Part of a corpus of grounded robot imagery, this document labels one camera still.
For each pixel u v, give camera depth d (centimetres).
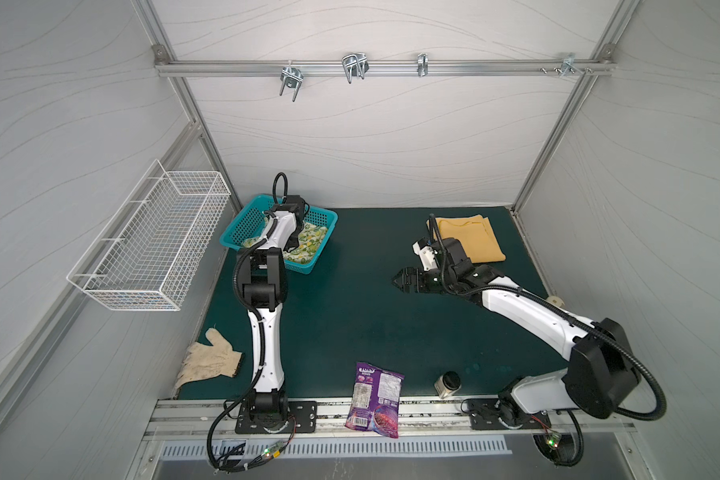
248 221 108
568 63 77
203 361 82
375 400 74
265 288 61
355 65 77
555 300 82
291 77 80
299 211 80
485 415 73
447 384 70
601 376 42
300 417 73
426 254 76
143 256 68
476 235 111
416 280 72
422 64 78
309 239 105
